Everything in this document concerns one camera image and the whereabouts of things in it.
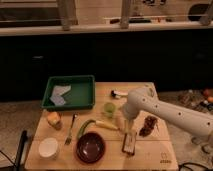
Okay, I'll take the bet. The brown rectangular block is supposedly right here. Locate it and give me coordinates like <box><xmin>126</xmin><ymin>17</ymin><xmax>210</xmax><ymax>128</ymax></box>
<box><xmin>122</xmin><ymin>130</ymin><xmax>137</xmax><ymax>155</ymax></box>

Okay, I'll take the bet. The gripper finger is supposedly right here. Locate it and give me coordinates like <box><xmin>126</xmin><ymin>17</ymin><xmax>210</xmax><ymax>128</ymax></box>
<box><xmin>124</xmin><ymin>120</ymin><xmax>134</xmax><ymax>133</ymax></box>

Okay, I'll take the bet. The dark red bowl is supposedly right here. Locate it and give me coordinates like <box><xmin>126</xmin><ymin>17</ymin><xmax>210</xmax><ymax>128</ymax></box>
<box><xmin>76</xmin><ymin>132</ymin><xmax>106</xmax><ymax>164</ymax></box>

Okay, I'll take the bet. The green plastic cup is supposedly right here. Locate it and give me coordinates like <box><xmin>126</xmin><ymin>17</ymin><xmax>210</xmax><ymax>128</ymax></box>
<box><xmin>103</xmin><ymin>102</ymin><xmax>116</xmax><ymax>118</ymax></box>

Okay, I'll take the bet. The white cup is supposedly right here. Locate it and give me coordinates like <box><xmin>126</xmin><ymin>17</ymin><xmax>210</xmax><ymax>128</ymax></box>
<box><xmin>38</xmin><ymin>138</ymin><xmax>59</xmax><ymax>159</ymax></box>

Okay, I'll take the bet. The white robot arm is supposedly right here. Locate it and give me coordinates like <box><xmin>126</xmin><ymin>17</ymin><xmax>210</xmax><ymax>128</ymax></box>
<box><xmin>122</xmin><ymin>87</ymin><xmax>213</xmax><ymax>139</ymax></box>

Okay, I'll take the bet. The yellow banana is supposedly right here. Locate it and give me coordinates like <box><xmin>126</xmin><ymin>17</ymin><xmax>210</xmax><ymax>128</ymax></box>
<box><xmin>95</xmin><ymin>120</ymin><xmax>119</xmax><ymax>131</ymax></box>

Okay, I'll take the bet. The white handled brush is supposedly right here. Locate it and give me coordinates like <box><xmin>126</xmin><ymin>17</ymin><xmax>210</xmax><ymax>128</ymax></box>
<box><xmin>111</xmin><ymin>90</ymin><xmax>127</xmax><ymax>99</ymax></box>

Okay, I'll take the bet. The green plastic tray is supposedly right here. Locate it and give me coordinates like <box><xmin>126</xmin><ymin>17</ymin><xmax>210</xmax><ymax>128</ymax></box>
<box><xmin>42</xmin><ymin>75</ymin><xmax>95</xmax><ymax>111</ymax></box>

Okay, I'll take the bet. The brown pine cone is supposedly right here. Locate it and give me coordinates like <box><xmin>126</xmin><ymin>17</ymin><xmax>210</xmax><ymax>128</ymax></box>
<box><xmin>139</xmin><ymin>116</ymin><xmax>158</xmax><ymax>137</ymax></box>

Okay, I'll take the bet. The grey folded cloth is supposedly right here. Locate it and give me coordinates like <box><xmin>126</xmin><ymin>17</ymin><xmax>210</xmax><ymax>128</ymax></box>
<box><xmin>50</xmin><ymin>85</ymin><xmax>71</xmax><ymax>106</ymax></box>

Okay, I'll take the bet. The black pole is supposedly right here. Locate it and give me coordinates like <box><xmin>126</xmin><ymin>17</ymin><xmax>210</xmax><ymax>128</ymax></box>
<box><xmin>13</xmin><ymin>130</ymin><xmax>28</xmax><ymax>171</ymax></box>

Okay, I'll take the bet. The green cucumber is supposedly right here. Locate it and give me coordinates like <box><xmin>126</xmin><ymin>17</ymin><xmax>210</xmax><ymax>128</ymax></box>
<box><xmin>76</xmin><ymin>119</ymin><xmax>95</xmax><ymax>140</ymax></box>

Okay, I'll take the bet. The orange fruit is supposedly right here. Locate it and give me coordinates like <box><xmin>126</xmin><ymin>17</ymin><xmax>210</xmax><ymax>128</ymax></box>
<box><xmin>46</xmin><ymin>112</ymin><xmax>62</xmax><ymax>130</ymax></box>

